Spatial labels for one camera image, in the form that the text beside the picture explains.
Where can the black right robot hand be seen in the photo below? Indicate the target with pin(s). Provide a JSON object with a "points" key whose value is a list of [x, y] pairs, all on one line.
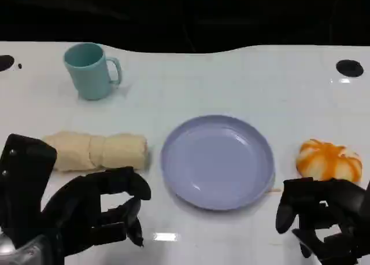
{"points": [[332, 201]]}

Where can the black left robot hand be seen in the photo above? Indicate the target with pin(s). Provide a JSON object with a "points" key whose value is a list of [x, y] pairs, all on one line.
{"points": [[78, 207]]}

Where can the black round table grommet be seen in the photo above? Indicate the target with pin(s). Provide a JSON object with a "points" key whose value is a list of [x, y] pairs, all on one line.
{"points": [[5, 63], [349, 67]]}

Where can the lilac plate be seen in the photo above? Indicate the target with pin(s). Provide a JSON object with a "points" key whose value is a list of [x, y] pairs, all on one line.
{"points": [[216, 163]]}

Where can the pale green mug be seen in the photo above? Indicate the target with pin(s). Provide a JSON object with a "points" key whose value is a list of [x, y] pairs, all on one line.
{"points": [[89, 74]]}

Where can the orange and white bread roll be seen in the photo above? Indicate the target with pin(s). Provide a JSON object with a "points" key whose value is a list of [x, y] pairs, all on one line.
{"points": [[328, 162]]}

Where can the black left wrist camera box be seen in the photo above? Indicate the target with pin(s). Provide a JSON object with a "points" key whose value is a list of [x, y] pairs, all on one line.
{"points": [[23, 175]]}

